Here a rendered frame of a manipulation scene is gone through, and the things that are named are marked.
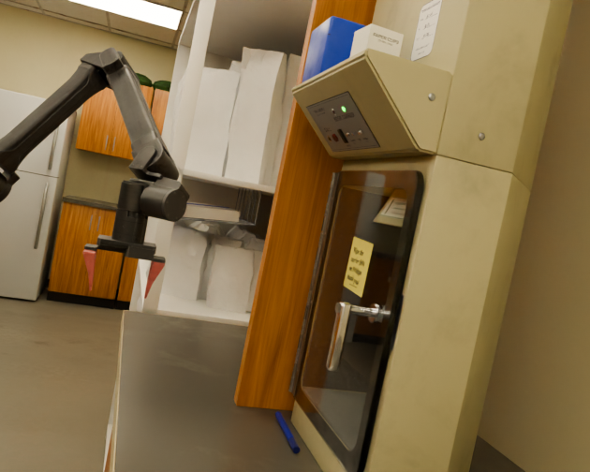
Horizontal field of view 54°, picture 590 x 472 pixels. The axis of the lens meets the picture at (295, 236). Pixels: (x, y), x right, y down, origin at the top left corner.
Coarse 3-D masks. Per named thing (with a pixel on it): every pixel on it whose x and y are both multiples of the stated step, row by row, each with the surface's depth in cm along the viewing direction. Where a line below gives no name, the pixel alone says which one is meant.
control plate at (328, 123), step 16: (336, 96) 80; (320, 112) 89; (336, 112) 84; (352, 112) 78; (320, 128) 94; (336, 128) 88; (352, 128) 82; (368, 128) 77; (336, 144) 92; (352, 144) 86; (368, 144) 80
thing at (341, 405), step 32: (352, 192) 90; (384, 192) 79; (416, 192) 70; (352, 224) 88; (384, 224) 77; (384, 256) 75; (320, 288) 96; (384, 288) 73; (320, 320) 93; (352, 320) 81; (384, 320) 72; (320, 352) 91; (352, 352) 79; (384, 352) 71; (320, 384) 89; (352, 384) 78; (320, 416) 86; (352, 416) 76; (352, 448) 74
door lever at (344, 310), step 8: (336, 304) 74; (344, 304) 73; (376, 304) 74; (336, 312) 74; (344, 312) 73; (352, 312) 74; (360, 312) 74; (368, 312) 74; (376, 312) 74; (336, 320) 74; (344, 320) 73; (336, 328) 73; (344, 328) 73; (336, 336) 73; (344, 336) 73; (336, 344) 73; (344, 344) 74; (336, 352) 73; (328, 360) 74; (336, 360) 73; (328, 368) 74; (336, 368) 74
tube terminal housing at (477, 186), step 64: (384, 0) 95; (448, 0) 73; (512, 0) 70; (448, 64) 70; (512, 64) 71; (448, 128) 69; (512, 128) 72; (448, 192) 70; (512, 192) 75; (448, 256) 71; (512, 256) 87; (448, 320) 72; (384, 384) 72; (448, 384) 73; (320, 448) 87; (384, 448) 72; (448, 448) 74
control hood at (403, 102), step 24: (336, 72) 75; (360, 72) 69; (384, 72) 66; (408, 72) 67; (432, 72) 68; (312, 96) 88; (360, 96) 73; (384, 96) 68; (408, 96) 67; (432, 96) 68; (312, 120) 95; (384, 120) 72; (408, 120) 68; (432, 120) 69; (384, 144) 76; (408, 144) 70; (432, 144) 69
